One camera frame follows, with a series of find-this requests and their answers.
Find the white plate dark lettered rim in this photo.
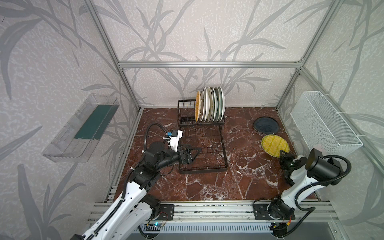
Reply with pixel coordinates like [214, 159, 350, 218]
[212, 87, 218, 122]

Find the clear plastic wall bin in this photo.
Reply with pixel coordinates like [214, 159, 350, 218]
[42, 94, 120, 163]

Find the black wire dish rack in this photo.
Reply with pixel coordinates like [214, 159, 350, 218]
[177, 99, 228, 175]

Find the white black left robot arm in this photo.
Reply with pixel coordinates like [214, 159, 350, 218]
[72, 123, 202, 240]

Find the orange sunburst plate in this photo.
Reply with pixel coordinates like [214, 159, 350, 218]
[218, 87, 226, 121]
[199, 90, 205, 122]

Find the green yellow woven plate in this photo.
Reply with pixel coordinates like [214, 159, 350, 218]
[261, 135, 290, 158]

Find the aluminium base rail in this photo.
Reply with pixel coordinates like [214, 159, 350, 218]
[85, 200, 340, 240]

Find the dark blue oval plate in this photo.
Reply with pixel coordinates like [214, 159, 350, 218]
[253, 117, 280, 135]

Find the mint green flower plate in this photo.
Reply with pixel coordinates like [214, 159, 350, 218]
[214, 87, 223, 122]

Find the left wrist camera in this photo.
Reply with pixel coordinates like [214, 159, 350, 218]
[163, 130, 183, 152]

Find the white plate green emblem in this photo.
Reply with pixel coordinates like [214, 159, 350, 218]
[203, 87, 210, 122]

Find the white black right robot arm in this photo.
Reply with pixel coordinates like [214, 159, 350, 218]
[253, 149, 352, 240]

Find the cream floral plate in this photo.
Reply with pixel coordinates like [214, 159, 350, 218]
[208, 87, 213, 122]

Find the white wire mesh basket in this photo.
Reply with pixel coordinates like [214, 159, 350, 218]
[291, 91, 363, 157]

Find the orange woven plate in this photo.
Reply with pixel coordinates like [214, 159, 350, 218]
[195, 91, 201, 122]

